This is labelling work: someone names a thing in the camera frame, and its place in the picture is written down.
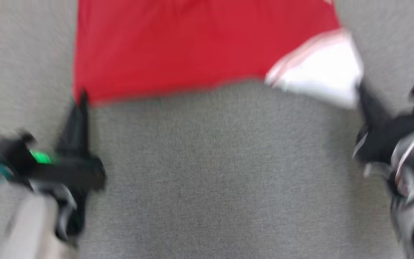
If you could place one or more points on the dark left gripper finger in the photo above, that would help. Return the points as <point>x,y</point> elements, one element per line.
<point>72,133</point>
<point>84,126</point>

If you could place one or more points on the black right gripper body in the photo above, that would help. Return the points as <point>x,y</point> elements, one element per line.
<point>379,140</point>

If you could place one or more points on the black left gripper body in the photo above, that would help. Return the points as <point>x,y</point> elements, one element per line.
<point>74,174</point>

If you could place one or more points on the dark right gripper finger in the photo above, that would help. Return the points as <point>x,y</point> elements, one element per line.
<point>374,106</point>
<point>367,109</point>

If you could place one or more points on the red garment thin white stripes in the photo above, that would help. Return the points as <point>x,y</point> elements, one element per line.
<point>192,46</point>

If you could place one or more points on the grey fabric sofa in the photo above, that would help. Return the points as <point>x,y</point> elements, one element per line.
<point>210,172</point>

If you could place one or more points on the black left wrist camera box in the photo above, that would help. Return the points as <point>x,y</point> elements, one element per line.
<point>9,154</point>

